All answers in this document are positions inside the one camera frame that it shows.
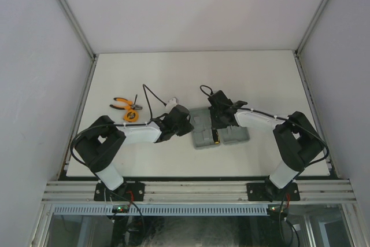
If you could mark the left aluminium frame post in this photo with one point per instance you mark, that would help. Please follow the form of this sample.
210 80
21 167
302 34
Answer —
73 22

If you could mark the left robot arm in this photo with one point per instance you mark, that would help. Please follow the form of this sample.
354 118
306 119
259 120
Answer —
97 146

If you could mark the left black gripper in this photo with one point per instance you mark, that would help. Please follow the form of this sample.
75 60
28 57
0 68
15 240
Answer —
187 128

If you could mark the grey plastic tool case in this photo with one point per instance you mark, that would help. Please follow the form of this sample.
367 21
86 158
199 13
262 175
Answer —
202 132

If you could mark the aluminium front rail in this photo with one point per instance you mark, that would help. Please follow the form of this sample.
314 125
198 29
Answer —
229 192

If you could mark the right aluminium frame post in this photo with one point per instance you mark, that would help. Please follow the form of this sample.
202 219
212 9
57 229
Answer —
312 25

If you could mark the orange handled pliers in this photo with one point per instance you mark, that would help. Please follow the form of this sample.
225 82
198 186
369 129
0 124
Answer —
125 104

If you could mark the orange tape measure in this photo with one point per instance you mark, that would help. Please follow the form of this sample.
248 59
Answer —
131 116

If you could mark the black yellow screwdriver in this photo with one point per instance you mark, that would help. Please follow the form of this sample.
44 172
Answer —
215 137

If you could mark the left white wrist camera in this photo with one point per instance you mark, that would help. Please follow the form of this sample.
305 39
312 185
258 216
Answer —
171 104

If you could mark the slotted grey cable duct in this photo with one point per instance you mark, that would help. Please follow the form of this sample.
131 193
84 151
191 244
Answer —
163 210

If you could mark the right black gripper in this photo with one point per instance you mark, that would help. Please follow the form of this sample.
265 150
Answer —
214 125

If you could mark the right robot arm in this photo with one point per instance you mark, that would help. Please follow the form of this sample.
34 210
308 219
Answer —
299 144

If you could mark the aluminium frame post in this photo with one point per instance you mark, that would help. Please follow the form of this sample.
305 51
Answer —
73 22
312 25

